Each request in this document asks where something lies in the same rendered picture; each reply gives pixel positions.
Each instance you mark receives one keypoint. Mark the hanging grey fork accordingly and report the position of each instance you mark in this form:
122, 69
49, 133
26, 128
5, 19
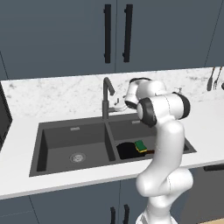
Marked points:
217, 77

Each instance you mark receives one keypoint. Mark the black appliance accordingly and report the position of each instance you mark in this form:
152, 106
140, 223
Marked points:
4, 119

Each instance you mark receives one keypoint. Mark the hanging grey spoon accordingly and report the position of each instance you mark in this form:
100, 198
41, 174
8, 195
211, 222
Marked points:
210, 81

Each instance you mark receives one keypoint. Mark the green and yellow sponge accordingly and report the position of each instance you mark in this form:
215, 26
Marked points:
141, 146

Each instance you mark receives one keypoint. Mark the narrow blue-grey wall cupboard door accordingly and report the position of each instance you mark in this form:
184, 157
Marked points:
217, 38

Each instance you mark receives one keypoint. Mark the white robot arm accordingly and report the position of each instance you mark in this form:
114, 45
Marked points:
169, 140

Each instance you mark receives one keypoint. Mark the grey dishwasher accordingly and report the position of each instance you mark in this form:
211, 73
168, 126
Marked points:
207, 195

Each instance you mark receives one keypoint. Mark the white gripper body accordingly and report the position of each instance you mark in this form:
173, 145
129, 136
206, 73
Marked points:
120, 107

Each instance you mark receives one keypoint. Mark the blue-grey base cupboard door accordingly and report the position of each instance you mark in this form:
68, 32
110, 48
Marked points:
129, 195
75, 204
14, 211

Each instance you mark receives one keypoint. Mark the dark grey double sink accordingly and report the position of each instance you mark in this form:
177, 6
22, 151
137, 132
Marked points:
73, 143

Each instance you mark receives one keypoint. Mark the dark grey tap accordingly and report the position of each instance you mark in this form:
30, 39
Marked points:
105, 99

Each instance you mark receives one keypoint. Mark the black pan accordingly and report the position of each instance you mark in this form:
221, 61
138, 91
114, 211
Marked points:
127, 150

